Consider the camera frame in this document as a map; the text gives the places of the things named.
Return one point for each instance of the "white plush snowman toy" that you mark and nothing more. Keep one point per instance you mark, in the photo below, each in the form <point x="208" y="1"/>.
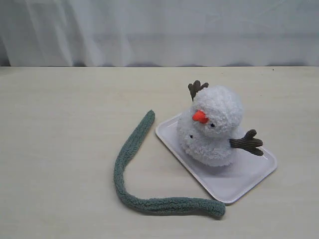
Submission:
<point x="209" y="130"/>

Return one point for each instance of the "green fleece scarf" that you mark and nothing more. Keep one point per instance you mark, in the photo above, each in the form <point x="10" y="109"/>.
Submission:
<point x="169" y="206"/>

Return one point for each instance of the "white rectangular plastic tray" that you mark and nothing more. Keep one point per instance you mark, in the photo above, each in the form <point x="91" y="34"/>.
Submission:
<point x="226" y="184"/>

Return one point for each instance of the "white curtain backdrop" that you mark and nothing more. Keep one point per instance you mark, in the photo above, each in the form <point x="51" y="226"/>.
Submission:
<point x="166" y="33"/>

